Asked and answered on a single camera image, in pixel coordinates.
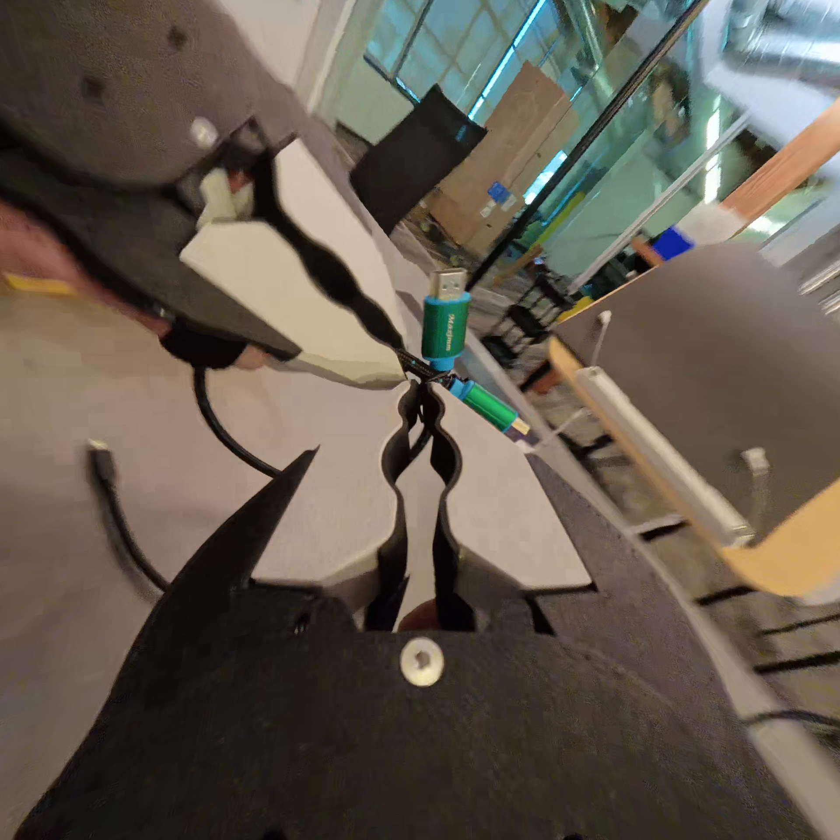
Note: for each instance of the black office chair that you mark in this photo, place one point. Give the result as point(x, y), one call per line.
point(414, 158)

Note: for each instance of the black pole with round base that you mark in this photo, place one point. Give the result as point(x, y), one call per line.
point(578, 138)

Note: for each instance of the person's left hand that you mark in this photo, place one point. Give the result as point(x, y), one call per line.
point(53, 256)

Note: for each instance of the wooden board with black surface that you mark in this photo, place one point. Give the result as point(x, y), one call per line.
point(735, 355)

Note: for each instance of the black metal cart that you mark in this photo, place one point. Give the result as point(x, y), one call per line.
point(525, 315)

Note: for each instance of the wooden ceiling beam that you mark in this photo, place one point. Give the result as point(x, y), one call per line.
point(781, 164)

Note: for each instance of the silver ventilation ducts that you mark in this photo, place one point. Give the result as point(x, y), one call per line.
point(788, 33)

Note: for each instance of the blue plastic bin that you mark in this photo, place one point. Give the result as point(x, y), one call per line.
point(673, 244)

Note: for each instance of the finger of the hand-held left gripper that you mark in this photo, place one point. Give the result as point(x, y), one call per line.
point(276, 295)
point(335, 223)

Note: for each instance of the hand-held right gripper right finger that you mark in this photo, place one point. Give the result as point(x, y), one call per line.
point(512, 519)

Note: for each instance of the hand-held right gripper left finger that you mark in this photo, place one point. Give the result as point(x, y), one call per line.
point(328, 525)

